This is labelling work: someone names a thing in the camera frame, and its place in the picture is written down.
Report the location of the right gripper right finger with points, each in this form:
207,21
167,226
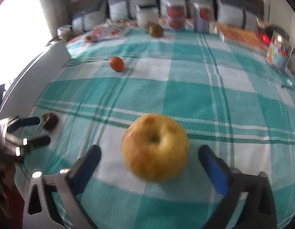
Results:
259,210

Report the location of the white jar black lid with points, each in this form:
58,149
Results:
146,14

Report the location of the small orange tangerine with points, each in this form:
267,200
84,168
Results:
117,64

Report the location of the grey curtain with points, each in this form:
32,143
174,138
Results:
57,13

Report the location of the brown handbag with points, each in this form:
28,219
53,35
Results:
266,30

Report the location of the clear bag of snacks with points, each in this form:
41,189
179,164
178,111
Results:
65,33

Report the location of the dark mangosteen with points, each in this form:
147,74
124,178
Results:
49,121

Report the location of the white foam box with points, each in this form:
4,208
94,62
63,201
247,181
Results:
25,90

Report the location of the brown kiwi fruit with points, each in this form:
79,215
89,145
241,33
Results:
155,30

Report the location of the red white carton right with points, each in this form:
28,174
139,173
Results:
203,15

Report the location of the floral snack packet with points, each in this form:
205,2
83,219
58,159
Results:
107,33

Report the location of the orange book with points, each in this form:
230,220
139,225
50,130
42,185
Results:
239,37

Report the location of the teal plaid tablecloth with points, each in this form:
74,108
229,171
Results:
223,96

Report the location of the colourful snack canister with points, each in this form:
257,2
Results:
279,52

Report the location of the red white carton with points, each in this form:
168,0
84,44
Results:
203,15
176,15

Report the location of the red white carton left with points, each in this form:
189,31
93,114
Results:
176,15

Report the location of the yellow apple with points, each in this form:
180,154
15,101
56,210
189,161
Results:
155,148

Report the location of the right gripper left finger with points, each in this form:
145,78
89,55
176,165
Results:
67,184

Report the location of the key bunch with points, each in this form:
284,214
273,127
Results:
290,85

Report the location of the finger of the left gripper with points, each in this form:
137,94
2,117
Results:
25,121
37,141

